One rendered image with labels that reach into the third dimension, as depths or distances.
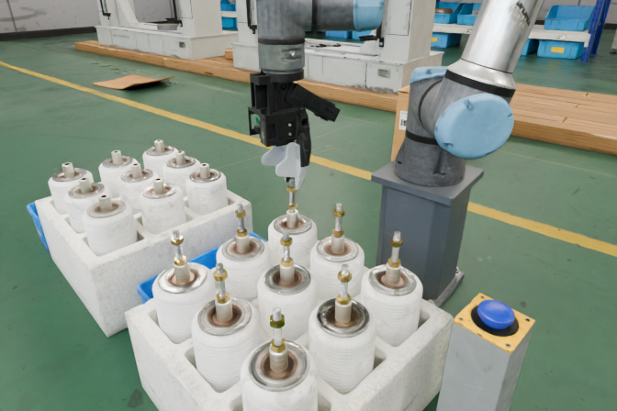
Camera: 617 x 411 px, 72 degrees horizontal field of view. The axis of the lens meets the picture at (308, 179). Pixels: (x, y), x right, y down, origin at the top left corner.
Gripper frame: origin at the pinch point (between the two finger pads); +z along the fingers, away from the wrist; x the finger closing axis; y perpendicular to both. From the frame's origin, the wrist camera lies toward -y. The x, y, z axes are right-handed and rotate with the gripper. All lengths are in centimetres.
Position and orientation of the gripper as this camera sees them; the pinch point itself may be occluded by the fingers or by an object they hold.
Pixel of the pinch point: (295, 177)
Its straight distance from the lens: 78.6
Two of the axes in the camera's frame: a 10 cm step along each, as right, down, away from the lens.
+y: -8.6, 2.2, -4.6
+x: 5.1, 3.6, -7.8
